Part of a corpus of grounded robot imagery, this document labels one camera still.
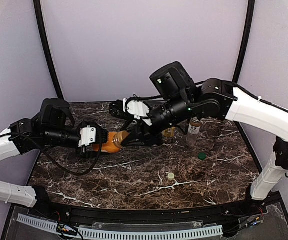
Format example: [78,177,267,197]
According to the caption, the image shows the cream white bottle cap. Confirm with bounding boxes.
[167,172,175,181]

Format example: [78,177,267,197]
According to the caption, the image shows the orange juice bottle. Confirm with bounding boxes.
[101,129,121,154]

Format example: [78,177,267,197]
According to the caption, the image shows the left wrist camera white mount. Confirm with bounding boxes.
[77,125,109,147]

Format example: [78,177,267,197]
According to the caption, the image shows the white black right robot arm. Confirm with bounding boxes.
[121,61,288,201]

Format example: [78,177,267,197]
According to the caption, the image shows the Starbucks coffee glass bottle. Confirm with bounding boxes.
[186,117,202,148]

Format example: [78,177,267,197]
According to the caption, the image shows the green tea plastic bottle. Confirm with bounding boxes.
[162,126,176,138]

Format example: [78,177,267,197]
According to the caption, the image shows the black corner frame post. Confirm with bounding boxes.
[232,0,256,83]
[33,0,64,99]

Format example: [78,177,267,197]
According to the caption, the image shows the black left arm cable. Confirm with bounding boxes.
[8,132,102,177]

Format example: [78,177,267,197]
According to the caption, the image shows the grey slotted cable duct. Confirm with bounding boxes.
[16,214,223,240]

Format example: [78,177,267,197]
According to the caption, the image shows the black front frame rail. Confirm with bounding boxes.
[29,201,267,226]

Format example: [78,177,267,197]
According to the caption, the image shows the green bottle cap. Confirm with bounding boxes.
[198,152,207,160]

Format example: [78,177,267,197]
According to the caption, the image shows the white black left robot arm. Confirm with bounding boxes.
[0,98,108,208]

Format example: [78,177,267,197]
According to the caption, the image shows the black left corner frame post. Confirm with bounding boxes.
[33,0,64,99]

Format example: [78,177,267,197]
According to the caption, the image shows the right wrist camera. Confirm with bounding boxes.
[109,98,152,126]

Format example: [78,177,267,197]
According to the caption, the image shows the black right corner frame post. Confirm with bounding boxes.
[232,0,256,83]

